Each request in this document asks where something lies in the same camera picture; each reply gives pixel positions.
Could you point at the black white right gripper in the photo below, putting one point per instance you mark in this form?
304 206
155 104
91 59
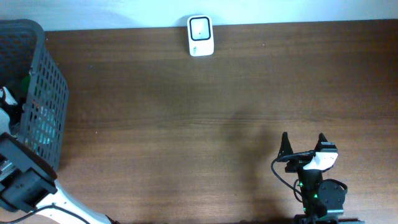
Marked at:
285 148

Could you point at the grey plastic mesh basket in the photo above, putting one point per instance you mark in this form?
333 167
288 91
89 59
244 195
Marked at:
32 77

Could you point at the white barcode scanner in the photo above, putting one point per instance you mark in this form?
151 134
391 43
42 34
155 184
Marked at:
200 36

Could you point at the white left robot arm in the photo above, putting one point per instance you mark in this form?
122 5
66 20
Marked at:
30 185

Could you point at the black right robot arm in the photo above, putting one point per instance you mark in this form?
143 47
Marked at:
322 199

